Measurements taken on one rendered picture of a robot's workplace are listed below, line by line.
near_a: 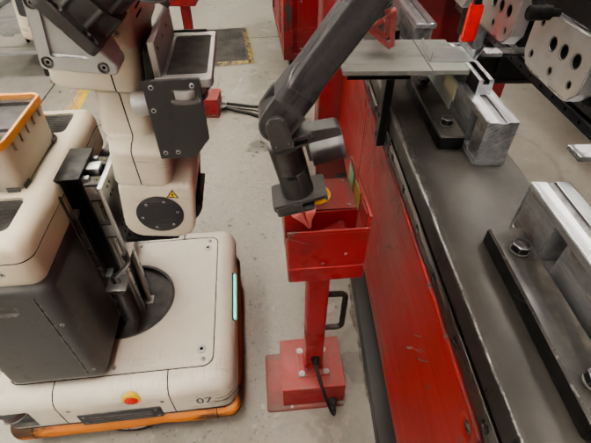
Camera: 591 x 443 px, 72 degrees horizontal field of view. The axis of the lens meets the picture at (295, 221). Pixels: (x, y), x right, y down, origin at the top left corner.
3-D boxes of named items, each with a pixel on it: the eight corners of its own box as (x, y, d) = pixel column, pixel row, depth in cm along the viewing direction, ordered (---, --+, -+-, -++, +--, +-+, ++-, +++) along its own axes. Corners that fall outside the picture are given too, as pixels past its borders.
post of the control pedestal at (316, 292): (302, 354, 132) (306, 239, 95) (319, 353, 133) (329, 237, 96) (305, 370, 129) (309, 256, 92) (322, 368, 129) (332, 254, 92)
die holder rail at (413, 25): (380, 7, 157) (383, -21, 150) (396, 7, 157) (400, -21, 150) (409, 57, 120) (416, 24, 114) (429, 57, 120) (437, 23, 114)
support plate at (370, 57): (334, 44, 97) (334, 39, 96) (444, 43, 97) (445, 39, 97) (342, 76, 84) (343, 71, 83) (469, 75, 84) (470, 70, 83)
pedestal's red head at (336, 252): (281, 220, 100) (280, 159, 88) (345, 215, 101) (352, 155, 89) (288, 283, 86) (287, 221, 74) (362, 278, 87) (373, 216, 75)
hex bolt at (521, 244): (506, 243, 61) (509, 236, 60) (523, 243, 61) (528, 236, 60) (513, 257, 59) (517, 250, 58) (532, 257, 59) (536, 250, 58)
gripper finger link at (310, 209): (323, 236, 80) (313, 200, 73) (288, 243, 80) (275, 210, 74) (318, 212, 85) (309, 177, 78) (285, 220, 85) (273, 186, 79)
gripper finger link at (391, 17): (401, 31, 88) (386, -11, 82) (409, 43, 83) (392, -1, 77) (372, 47, 90) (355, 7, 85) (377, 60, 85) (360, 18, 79)
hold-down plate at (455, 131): (404, 85, 106) (407, 75, 104) (426, 85, 107) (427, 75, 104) (436, 148, 85) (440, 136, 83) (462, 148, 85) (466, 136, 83)
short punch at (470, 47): (454, 41, 93) (465, -4, 87) (463, 41, 93) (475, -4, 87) (468, 59, 86) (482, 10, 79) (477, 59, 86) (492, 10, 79)
